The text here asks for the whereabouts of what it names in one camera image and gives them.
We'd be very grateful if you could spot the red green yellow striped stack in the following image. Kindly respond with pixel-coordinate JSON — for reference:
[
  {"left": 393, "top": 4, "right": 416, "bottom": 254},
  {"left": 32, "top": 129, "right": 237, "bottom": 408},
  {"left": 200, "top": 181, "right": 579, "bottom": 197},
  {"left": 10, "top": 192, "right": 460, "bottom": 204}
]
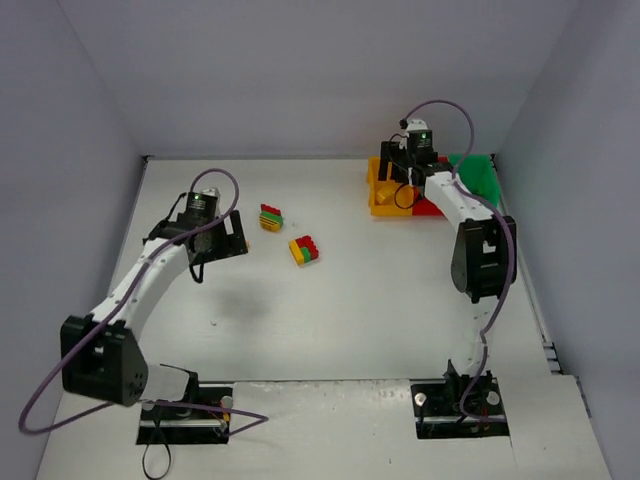
[{"left": 259, "top": 204, "right": 284, "bottom": 232}]

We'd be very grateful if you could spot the yellow red green lego stack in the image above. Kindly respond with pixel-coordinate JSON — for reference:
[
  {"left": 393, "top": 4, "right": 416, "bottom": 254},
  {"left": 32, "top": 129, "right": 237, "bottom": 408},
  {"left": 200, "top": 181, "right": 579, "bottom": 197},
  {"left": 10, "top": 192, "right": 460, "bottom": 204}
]
[{"left": 288, "top": 235, "right": 320, "bottom": 266}]

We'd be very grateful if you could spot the yellow orange oval lego piece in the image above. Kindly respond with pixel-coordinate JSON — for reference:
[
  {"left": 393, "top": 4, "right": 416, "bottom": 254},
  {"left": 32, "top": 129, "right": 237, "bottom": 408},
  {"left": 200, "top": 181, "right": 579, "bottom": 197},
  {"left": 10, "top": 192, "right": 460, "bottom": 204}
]
[{"left": 374, "top": 182, "right": 400, "bottom": 206}]

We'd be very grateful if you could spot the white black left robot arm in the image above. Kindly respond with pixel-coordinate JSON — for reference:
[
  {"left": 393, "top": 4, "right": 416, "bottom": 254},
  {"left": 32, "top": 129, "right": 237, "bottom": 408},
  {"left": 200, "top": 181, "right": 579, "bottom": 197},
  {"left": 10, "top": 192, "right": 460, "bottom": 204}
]
[{"left": 60, "top": 188, "right": 248, "bottom": 406}]

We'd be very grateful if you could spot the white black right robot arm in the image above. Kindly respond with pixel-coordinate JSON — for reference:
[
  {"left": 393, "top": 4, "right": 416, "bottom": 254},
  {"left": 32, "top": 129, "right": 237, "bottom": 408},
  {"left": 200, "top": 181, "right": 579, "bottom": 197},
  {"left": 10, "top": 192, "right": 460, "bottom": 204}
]
[{"left": 368, "top": 119, "right": 517, "bottom": 389}]

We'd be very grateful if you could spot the yellow plastic bin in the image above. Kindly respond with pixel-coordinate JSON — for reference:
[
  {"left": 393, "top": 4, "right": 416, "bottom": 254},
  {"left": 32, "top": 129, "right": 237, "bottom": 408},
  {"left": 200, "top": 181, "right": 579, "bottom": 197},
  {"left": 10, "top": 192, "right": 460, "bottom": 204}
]
[{"left": 367, "top": 157, "right": 417, "bottom": 217}]

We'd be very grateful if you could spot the red plastic bin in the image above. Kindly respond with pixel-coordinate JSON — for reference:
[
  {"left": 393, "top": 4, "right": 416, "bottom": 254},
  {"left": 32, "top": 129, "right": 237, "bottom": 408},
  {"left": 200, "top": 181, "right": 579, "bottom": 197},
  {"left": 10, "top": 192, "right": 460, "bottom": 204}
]
[{"left": 411, "top": 156, "right": 452, "bottom": 216}]

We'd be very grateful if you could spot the green plastic bin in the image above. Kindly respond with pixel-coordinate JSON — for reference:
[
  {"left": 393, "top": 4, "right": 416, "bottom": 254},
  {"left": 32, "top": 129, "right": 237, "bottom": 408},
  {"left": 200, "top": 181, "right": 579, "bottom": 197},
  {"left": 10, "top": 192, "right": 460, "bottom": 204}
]
[{"left": 457, "top": 154, "right": 501, "bottom": 207}]

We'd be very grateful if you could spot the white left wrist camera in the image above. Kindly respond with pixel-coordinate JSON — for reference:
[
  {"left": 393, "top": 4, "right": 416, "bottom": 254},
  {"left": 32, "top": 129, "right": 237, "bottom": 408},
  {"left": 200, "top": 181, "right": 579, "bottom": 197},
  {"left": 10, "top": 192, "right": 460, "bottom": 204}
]
[{"left": 200, "top": 187, "right": 220, "bottom": 199}]

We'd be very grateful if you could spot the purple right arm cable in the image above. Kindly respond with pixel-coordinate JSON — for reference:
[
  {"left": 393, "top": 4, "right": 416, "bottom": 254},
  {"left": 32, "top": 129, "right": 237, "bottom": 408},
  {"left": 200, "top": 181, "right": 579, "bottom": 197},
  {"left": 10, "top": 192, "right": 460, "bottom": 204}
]
[{"left": 402, "top": 100, "right": 519, "bottom": 424}]

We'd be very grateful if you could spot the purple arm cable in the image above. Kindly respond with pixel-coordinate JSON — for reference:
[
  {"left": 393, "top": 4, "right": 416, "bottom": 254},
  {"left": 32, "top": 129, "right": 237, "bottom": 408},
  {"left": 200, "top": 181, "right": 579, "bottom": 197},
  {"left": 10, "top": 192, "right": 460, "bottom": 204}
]
[
  {"left": 18, "top": 168, "right": 269, "bottom": 435},
  {"left": 402, "top": 100, "right": 519, "bottom": 424}
]

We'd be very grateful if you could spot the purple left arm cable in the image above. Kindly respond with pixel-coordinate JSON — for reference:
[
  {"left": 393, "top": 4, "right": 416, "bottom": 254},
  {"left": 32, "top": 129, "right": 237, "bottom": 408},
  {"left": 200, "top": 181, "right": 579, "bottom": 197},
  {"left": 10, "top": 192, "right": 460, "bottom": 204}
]
[{"left": 18, "top": 168, "right": 269, "bottom": 435}]

